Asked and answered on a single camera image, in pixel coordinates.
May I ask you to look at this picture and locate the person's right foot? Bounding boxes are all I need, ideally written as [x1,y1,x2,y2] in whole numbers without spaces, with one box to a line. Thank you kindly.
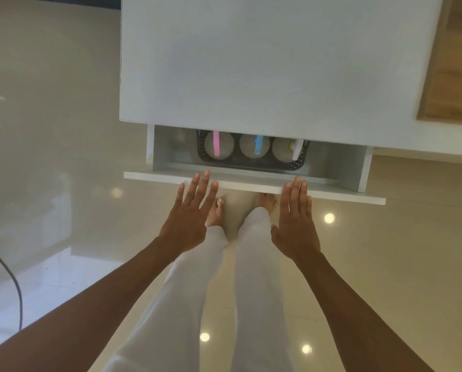
[254,193,278,216]

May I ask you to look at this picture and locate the white cup with blue handle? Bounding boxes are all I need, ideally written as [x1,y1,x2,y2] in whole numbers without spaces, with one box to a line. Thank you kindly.
[239,134,271,159]

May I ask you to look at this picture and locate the person's right forearm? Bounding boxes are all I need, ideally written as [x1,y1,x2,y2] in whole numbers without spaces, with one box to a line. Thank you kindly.
[293,248,435,372]

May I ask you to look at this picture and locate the white drawer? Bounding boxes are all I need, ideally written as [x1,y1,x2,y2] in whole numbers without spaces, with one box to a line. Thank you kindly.
[123,125,387,206]

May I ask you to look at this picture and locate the black plastic basket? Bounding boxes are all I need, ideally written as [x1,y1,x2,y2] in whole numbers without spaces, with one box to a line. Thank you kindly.
[196,129,311,172]

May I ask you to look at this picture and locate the person's left foot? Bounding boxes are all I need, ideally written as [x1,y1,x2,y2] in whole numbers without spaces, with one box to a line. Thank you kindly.
[205,197,225,228]

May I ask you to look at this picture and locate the person's white trousers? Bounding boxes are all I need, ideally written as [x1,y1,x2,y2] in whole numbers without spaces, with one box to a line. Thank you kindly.
[103,207,294,372]

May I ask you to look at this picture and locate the white cup with pink handle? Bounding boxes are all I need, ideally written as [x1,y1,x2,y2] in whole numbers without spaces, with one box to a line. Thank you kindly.
[204,131,235,159]

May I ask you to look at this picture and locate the white cup with yellow handle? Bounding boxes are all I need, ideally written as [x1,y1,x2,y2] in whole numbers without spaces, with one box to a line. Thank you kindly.
[272,137,304,161]

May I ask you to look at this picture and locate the person's foot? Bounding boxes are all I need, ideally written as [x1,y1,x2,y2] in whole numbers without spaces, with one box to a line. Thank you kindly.
[254,193,278,216]
[205,197,225,228]

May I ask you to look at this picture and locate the white cabinet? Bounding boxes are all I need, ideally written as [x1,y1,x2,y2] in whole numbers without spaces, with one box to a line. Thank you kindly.
[119,0,462,158]

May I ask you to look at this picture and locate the person's left hand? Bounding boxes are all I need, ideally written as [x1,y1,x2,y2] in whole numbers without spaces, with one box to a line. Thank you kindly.
[159,170,219,254]

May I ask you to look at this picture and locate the person's right hand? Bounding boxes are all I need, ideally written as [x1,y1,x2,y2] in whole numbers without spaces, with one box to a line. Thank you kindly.
[271,176,322,264]

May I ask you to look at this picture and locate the person's left forearm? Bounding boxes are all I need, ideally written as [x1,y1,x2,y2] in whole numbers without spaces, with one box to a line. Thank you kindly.
[0,236,190,372]

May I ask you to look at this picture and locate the brown wooden panel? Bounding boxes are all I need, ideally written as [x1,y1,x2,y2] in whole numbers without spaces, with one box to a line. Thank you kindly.
[416,0,462,127]

